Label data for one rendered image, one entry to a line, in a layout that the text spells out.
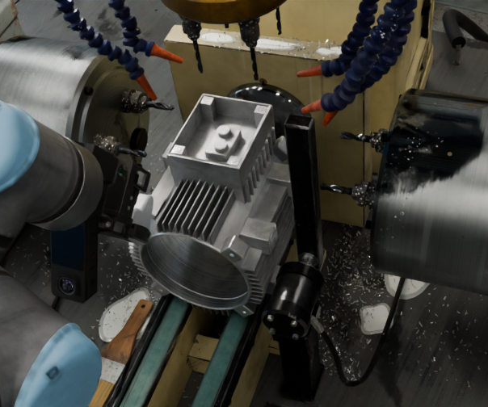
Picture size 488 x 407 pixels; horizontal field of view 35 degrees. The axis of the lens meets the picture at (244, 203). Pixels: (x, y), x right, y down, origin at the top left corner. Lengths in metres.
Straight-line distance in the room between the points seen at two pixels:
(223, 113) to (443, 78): 0.64
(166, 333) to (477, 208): 0.45
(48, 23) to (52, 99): 0.82
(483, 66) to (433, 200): 0.73
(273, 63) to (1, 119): 0.54
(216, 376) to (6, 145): 0.51
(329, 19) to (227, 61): 0.17
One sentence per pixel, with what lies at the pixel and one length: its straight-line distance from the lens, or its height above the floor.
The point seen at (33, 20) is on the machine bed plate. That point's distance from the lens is 1.94.
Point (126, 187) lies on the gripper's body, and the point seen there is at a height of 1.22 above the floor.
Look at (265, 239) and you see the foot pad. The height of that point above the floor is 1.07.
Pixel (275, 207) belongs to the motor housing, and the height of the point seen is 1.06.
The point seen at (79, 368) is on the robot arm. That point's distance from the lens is 0.60.
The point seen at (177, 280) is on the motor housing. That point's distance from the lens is 1.09.
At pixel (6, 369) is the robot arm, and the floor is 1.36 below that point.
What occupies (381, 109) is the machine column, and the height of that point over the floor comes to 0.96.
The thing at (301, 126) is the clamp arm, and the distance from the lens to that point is 0.84.
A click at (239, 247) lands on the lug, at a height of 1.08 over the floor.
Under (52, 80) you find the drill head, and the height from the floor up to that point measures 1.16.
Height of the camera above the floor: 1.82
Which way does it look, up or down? 48 degrees down
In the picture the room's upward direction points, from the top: 10 degrees counter-clockwise
